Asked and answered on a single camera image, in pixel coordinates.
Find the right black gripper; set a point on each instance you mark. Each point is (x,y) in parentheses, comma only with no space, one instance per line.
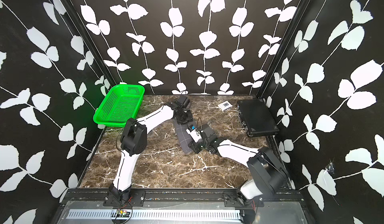
(194,147)

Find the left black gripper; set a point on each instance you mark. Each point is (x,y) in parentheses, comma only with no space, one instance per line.
(190,118)

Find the grey grid pillowcase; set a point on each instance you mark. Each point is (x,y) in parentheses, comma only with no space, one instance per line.
(183,137)

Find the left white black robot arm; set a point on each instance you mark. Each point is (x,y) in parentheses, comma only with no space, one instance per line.
(134,141)

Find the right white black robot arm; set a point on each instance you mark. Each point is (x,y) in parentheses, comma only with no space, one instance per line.
(268,173)

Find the small white tag card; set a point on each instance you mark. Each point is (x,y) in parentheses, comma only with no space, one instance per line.
(226,105)

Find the black flat case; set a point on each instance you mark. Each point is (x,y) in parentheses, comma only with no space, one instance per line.
(256,118)

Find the green plastic basket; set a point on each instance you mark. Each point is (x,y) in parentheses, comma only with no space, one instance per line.
(120,104)

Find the small circuit board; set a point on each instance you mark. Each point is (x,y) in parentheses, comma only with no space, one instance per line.
(122,214)

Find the white perforated strip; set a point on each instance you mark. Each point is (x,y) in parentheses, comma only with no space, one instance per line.
(163,215)

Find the black front mounting rail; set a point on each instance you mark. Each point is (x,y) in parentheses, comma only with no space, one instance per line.
(140,197)

